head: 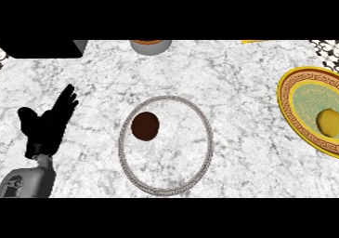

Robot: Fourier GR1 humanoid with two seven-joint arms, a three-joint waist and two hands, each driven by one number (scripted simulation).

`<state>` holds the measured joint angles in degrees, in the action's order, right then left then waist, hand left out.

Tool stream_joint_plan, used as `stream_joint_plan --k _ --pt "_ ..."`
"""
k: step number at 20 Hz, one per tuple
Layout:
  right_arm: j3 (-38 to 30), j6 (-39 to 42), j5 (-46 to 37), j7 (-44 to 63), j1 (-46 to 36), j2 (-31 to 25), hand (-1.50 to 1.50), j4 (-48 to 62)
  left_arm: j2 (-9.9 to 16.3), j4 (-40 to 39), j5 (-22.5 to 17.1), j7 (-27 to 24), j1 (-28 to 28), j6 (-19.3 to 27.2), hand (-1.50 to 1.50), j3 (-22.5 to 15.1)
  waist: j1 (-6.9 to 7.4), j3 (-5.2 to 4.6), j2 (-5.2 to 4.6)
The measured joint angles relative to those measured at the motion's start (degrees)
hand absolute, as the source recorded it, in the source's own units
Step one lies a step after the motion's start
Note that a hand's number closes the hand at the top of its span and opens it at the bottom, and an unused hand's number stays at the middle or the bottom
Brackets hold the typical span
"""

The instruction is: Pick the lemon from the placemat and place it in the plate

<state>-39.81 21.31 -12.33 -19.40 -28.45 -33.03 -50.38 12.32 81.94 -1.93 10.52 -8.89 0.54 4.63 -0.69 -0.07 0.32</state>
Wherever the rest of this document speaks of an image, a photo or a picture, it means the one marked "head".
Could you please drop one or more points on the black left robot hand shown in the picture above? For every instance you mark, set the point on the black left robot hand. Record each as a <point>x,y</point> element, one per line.
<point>49,122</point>

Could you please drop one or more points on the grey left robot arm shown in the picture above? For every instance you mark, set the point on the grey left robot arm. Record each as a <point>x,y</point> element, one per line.
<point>27,181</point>

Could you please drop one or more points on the white marble plate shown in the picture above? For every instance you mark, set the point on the white marble plate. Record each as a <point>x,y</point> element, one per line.
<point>168,161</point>

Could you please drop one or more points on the yellow patterned placemat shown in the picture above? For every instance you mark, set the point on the yellow patterned placemat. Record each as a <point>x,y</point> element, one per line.
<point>308,102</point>

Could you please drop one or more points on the yellow lemon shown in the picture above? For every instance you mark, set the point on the yellow lemon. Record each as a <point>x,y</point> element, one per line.
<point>330,123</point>

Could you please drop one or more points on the dark brown oval object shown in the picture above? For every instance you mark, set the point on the dark brown oval object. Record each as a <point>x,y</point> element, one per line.
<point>144,126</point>

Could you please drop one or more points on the black appliance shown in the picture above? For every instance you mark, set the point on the black appliance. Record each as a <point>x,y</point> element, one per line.
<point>43,48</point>

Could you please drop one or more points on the grey cylindrical pot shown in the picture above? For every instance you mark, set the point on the grey cylindrical pot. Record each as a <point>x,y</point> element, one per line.
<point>149,48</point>

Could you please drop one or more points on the yellow flat object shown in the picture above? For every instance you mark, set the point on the yellow flat object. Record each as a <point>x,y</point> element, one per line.
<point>251,41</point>

